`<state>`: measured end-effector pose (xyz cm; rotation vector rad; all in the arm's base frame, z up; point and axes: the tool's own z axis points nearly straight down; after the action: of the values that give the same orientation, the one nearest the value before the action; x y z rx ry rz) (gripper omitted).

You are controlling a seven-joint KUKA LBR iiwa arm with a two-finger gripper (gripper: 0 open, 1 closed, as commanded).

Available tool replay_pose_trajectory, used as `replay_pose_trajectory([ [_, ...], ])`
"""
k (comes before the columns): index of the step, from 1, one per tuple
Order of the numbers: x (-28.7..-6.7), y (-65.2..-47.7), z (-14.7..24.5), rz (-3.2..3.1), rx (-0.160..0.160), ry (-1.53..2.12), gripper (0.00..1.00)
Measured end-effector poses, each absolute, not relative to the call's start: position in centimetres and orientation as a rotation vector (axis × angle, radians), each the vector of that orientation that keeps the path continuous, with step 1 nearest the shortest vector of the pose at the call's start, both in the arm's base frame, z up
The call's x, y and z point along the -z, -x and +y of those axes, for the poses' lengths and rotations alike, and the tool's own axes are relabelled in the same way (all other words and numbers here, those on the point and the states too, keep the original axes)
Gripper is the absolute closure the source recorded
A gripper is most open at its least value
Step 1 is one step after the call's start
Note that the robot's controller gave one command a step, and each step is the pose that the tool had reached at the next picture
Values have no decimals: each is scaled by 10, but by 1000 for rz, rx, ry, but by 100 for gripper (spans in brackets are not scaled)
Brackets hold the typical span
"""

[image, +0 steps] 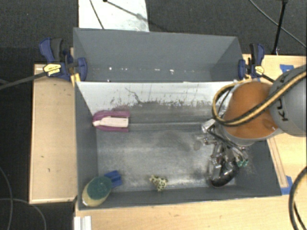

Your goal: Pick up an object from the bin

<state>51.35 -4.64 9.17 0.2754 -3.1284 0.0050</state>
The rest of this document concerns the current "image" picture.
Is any yellow spotted toy frog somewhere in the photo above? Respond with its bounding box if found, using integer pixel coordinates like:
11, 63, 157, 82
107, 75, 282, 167
149, 174, 169, 192

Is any blue plastic block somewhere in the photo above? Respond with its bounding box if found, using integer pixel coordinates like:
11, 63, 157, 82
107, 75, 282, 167
104, 170, 123, 189

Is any pale wood board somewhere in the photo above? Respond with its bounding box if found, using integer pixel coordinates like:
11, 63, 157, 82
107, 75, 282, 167
28, 63, 79, 205

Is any grey metal bin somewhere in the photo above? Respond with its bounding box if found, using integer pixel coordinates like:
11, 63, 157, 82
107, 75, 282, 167
72, 27, 283, 211

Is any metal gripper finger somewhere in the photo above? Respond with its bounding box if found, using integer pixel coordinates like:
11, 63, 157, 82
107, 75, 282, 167
207, 156, 217, 181
215, 160, 225, 181

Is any purple and white toy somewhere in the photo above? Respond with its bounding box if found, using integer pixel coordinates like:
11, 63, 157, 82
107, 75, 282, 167
92, 110, 131, 133

